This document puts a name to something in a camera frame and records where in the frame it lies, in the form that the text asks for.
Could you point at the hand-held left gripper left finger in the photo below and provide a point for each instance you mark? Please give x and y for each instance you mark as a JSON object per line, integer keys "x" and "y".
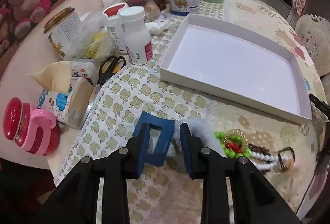
{"x": 143, "y": 151}

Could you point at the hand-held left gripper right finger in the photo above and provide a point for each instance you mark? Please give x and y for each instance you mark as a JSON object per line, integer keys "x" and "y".
{"x": 187, "y": 151}

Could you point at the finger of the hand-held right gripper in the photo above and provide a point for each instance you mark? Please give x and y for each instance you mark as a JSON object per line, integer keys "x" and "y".
{"x": 319, "y": 103}

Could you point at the light blue fluffy scrunchie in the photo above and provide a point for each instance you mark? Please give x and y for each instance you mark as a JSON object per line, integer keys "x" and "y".
{"x": 203, "y": 133}

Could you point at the blue hair claw clip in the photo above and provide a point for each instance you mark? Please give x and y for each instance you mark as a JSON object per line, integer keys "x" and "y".
{"x": 165, "y": 131}

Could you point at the white shallow box tray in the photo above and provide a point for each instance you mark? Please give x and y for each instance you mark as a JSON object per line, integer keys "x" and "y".
{"x": 232, "y": 59}

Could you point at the patchwork quilted tablecloth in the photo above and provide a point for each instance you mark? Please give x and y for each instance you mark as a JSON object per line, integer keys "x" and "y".
{"x": 123, "y": 102}

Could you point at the cream floral dining chair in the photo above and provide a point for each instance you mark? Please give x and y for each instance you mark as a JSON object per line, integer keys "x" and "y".
{"x": 312, "y": 38}

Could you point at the blue printed tissue pack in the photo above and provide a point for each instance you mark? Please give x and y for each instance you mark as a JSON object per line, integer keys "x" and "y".
{"x": 59, "y": 102}

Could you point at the small white tissue pack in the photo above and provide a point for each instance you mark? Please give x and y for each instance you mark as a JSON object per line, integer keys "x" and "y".
{"x": 83, "y": 72}

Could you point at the white bottle with white cap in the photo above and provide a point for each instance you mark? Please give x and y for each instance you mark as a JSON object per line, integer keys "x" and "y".
{"x": 136, "y": 38}

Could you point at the clear bag with yellow contents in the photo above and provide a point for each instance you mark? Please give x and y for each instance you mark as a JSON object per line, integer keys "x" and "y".
{"x": 95, "y": 43}

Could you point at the crumpled white tissue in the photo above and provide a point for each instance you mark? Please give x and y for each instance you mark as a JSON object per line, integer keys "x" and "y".
{"x": 159, "y": 26}

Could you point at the white bottle with red lid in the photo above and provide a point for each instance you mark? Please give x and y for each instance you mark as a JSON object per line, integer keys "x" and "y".
{"x": 112, "y": 12}

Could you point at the gold lid glass jar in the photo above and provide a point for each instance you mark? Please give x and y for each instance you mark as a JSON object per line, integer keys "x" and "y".
{"x": 64, "y": 30}

